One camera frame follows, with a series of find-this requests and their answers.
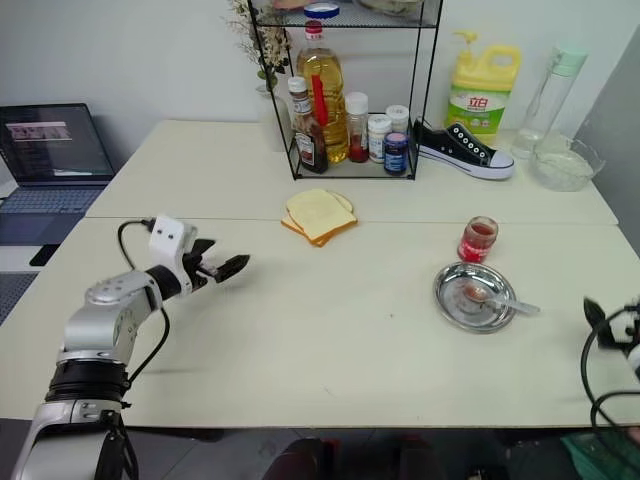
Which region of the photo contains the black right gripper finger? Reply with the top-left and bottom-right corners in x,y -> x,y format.
583,295 -> 608,327

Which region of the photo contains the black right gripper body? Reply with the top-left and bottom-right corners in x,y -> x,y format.
597,298 -> 640,352

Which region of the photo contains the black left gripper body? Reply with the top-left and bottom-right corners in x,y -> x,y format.
181,238 -> 222,294

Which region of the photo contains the toast bread slice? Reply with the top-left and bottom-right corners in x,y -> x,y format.
280,191 -> 359,249
285,187 -> 359,239

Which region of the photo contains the spoon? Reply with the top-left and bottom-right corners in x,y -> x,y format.
461,284 -> 542,317

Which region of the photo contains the red jam glass jar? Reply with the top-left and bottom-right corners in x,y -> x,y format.
456,215 -> 500,265

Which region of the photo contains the green object under table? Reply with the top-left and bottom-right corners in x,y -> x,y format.
558,428 -> 640,480

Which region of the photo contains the brown sauce bottle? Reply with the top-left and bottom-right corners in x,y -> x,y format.
286,75 -> 330,175

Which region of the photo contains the round metal plate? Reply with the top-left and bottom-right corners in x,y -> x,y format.
432,260 -> 518,335

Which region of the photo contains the clear glass bowl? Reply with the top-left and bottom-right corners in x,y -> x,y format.
529,133 -> 607,193

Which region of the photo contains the black smartphone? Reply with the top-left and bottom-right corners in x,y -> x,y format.
28,243 -> 61,268

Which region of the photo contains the spice bottle with red contents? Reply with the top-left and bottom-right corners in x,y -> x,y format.
344,91 -> 372,164

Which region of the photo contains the dark open laptop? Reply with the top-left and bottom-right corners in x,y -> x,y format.
0,102 -> 118,247

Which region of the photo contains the grey textured mat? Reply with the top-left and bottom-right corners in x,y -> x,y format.
0,271 -> 40,327

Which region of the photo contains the white jar with label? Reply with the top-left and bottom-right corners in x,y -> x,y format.
366,113 -> 393,164

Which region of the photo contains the blue jar pink lid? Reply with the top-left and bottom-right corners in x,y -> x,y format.
382,131 -> 409,177

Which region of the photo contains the black white canvas sneaker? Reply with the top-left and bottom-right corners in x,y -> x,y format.
410,117 -> 517,182

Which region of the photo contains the yellow cooking oil bottle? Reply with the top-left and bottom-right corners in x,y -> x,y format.
296,19 -> 350,166

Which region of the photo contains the dried flower bunch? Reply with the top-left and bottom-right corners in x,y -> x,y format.
223,0 -> 295,94

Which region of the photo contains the clear bottle green cap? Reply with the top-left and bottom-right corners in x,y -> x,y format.
510,45 -> 589,161

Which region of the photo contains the small white lidded jar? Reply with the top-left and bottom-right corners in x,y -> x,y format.
385,104 -> 410,135

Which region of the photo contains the yellow dish soap bottle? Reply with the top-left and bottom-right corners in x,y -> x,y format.
444,30 -> 523,147

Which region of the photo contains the blue round lid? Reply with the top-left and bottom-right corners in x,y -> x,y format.
302,1 -> 342,22

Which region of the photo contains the glass bowl on shelf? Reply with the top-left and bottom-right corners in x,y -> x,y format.
355,0 -> 427,17

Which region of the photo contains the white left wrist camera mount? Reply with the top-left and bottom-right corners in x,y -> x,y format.
147,214 -> 199,295

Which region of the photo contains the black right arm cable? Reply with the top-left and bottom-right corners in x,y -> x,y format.
579,305 -> 640,429

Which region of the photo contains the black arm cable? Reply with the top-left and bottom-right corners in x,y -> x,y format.
117,218 -> 172,377
579,305 -> 640,429

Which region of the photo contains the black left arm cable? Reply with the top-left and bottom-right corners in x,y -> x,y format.
117,218 -> 172,377

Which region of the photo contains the black wire shelf rack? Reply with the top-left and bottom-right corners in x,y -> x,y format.
247,0 -> 445,183

